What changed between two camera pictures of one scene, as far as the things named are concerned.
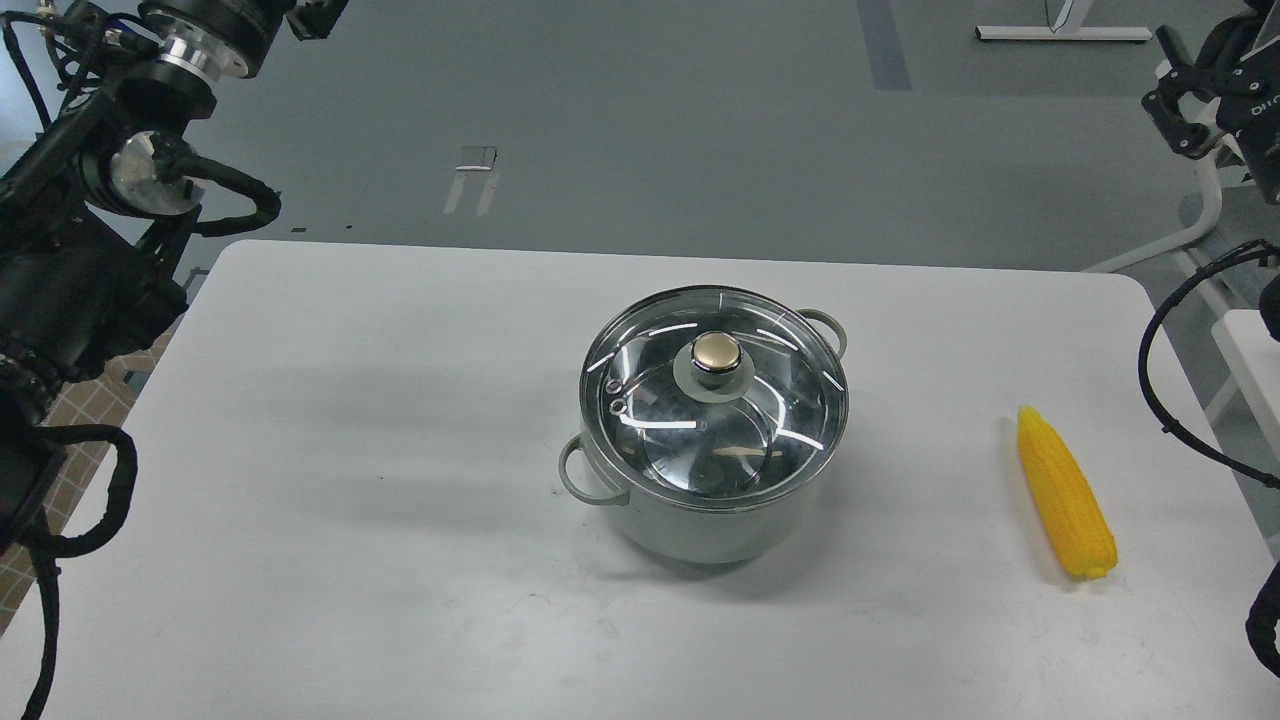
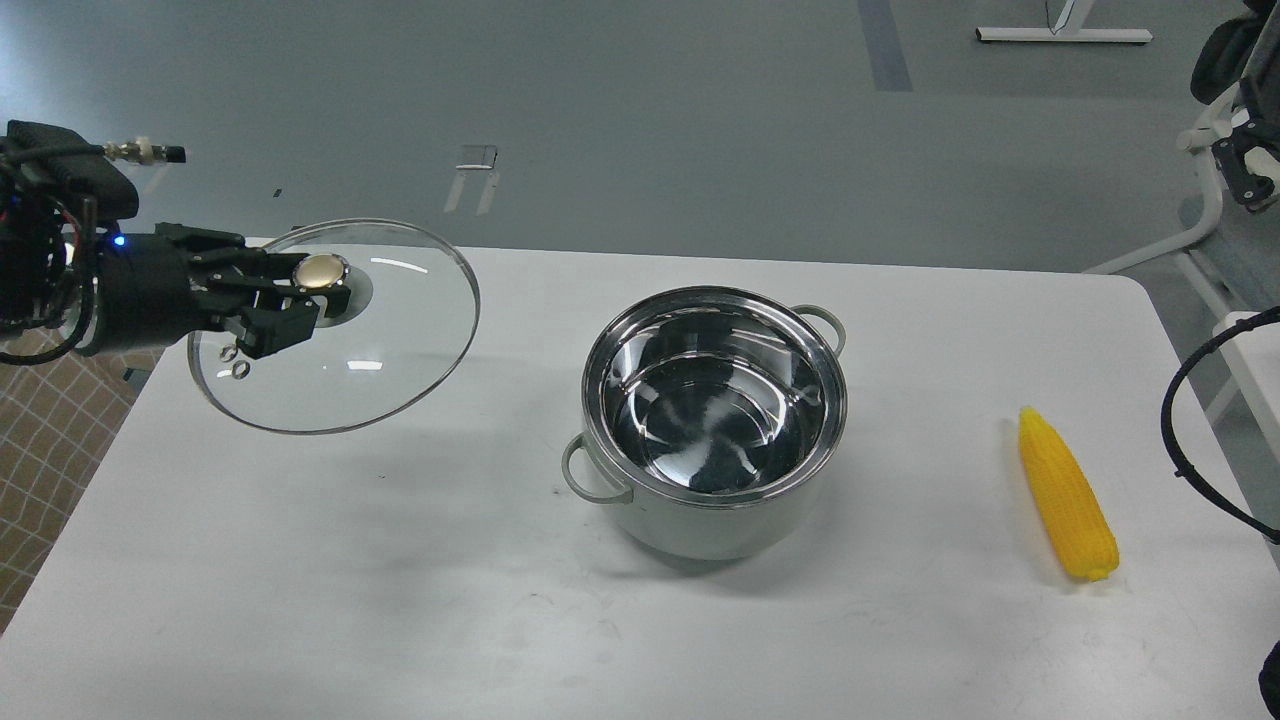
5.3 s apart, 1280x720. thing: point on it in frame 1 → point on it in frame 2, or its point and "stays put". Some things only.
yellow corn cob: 1065,495 stays put
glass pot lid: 711,398 → 414,313
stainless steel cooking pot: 714,413 stays put
